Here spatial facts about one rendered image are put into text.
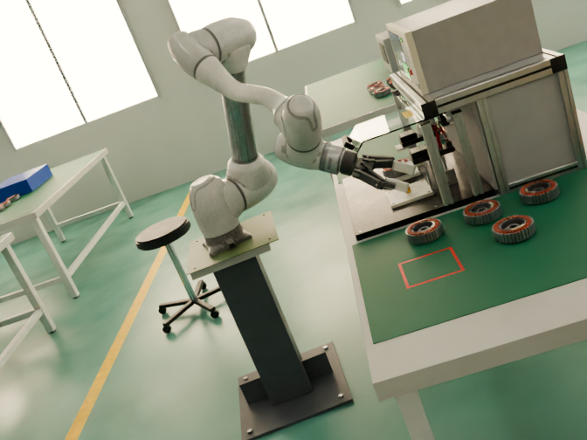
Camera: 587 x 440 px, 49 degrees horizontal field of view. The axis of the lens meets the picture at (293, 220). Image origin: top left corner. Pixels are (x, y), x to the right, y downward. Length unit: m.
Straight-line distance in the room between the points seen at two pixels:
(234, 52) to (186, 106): 4.82
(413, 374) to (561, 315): 0.34
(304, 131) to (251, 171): 0.75
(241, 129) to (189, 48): 0.41
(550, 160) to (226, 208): 1.17
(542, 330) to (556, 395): 1.03
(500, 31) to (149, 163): 5.60
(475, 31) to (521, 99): 0.25
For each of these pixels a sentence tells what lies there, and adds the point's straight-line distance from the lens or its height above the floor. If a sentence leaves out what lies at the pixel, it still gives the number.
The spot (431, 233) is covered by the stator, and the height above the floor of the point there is 0.78.
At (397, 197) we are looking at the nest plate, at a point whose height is 0.78.
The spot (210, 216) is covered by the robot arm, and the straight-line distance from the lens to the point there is 2.47.
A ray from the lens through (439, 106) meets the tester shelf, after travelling 2.03.
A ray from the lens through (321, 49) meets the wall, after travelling 6.92.
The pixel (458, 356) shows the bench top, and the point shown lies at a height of 0.75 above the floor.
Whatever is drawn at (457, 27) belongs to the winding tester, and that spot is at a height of 1.28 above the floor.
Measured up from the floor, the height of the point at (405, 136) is 0.92.
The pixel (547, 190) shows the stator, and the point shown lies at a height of 0.78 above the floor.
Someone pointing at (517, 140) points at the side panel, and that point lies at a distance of 2.13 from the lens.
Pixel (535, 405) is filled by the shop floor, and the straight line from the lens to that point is 2.46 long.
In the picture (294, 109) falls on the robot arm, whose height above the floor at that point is 1.27.
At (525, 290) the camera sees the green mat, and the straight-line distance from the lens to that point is 1.61.
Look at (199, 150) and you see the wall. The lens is 7.18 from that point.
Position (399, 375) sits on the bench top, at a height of 0.75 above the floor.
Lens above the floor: 1.58
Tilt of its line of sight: 19 degrees down
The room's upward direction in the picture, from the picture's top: 21 degrees counter-clockwise
